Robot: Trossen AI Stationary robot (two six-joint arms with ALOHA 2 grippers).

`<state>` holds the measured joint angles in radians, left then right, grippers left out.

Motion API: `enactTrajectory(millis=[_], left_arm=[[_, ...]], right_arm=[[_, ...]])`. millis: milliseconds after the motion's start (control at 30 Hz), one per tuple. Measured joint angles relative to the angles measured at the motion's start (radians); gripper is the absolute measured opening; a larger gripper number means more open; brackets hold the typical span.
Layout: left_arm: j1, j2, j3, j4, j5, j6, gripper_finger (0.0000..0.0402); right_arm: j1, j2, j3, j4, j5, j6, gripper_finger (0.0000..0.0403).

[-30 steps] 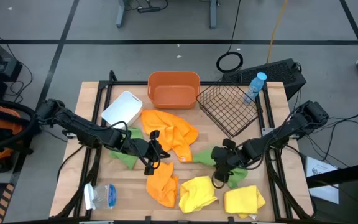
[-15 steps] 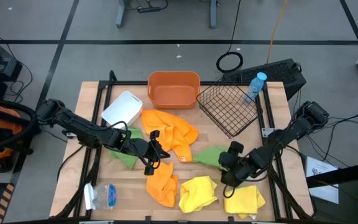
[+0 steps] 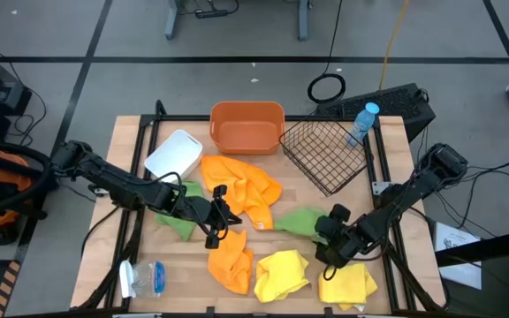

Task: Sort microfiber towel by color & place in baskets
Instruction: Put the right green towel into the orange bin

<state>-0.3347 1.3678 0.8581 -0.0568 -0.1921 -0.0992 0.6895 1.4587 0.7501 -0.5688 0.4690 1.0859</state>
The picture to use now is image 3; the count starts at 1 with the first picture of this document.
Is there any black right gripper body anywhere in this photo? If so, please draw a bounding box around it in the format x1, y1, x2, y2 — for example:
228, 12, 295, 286
315, 217, 364, 266

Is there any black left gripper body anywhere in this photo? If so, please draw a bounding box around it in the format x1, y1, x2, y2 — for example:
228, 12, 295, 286
177, 193, 244, 236

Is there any green microfiber towel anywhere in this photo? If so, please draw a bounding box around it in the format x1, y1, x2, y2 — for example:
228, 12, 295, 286
155, 180, 206, 242
273, 207, 330, 244

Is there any large orange microfiber towel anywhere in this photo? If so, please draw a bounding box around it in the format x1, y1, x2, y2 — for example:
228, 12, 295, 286
200, 155, 284, 231

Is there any small orange microfiber towel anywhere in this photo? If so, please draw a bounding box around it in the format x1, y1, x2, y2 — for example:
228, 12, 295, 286
207, 229, 255, 296

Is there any yellow microfiber towel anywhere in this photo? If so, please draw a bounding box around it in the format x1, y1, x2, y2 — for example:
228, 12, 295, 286
253, 249, 311, 304
317, 262, 379, 312

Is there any white plastic basket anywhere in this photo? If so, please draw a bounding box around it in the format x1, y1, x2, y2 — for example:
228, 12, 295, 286
143, 128, 204, 185

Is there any orange plastic basket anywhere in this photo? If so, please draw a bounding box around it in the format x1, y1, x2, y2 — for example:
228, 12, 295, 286
209, 101, 286, 155

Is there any clear bottle with blue label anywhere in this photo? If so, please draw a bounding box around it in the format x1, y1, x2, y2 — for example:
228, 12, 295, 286
119, 259, 167, 299

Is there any blue-capped water bottle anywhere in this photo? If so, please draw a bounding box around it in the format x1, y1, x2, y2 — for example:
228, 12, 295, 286
346, 102, 381, 148

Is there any black computer tower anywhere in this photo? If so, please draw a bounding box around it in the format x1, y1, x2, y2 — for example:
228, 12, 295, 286
315, 82, 437, 143

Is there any white printed paper sheet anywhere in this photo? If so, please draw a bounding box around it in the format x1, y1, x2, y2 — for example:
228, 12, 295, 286
433, 221, 483, 291

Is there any black rig beam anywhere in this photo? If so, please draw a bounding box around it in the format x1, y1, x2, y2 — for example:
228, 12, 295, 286
435, 227, 509, 269

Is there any black power strip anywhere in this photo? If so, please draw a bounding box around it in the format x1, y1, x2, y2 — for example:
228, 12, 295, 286
194, 8, 230, 20

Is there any gray desk leg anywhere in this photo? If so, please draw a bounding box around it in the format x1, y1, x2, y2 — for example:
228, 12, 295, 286
164, 0, 181, 41
297, 0, 311, 42

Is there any orange vacuum cleaner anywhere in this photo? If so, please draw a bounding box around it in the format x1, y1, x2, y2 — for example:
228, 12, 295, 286
0, 139, 34, 246

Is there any silver corner bracket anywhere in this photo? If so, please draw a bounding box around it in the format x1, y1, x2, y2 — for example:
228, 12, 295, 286
371, 180, 392, 196

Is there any black wire basket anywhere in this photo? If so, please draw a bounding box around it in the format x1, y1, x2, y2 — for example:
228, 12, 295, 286
278, 117, 369, 197

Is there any black aluminium table frame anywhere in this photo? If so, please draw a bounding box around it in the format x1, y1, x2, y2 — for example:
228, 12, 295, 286
75, 100, 448, 313

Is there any black coiled hanging cable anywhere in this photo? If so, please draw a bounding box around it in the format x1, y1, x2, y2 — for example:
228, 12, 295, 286
307, 0, 347, 106

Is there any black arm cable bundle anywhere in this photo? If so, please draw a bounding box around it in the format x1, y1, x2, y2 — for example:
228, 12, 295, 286
430, 152, 509, 239

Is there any black vacuum hose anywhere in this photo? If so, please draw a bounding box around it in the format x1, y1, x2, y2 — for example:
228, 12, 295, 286
0, 140, 57, 218

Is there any yellow hanging cable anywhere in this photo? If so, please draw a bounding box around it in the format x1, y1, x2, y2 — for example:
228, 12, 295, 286
377, 0, 411, 92

